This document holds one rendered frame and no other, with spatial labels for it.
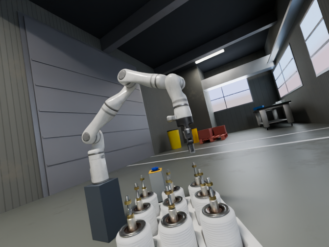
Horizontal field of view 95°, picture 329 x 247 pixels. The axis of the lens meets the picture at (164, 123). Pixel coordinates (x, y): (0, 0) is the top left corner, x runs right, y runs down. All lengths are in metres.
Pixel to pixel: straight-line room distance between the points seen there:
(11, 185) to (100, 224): 2.12
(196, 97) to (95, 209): 6.86
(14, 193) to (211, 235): 2.80
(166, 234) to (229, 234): 0.16
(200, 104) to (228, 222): 7.01
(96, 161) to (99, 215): 0.29
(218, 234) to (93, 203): 0.74
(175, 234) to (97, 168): 0.66
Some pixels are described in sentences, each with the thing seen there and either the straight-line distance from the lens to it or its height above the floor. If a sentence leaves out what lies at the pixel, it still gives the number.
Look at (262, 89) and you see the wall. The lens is 8.62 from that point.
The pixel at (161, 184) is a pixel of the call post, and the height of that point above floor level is 0.25.
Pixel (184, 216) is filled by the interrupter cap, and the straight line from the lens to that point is 0.49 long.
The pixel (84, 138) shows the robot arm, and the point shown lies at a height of 0.58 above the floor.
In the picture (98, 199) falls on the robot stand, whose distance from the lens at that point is 1.00.
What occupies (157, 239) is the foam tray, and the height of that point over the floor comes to 0.18.
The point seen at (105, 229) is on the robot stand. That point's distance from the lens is 1.04.
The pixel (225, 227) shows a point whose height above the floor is 0.23.
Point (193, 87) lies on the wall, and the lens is 7.59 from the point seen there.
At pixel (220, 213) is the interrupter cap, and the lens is 0.48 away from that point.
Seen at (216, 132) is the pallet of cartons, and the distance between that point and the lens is 5.97.
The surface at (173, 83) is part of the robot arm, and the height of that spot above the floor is 0.70.
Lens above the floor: 0.48
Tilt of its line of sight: 5 degrees up
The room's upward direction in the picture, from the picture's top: 13 degrees counter-clockwise
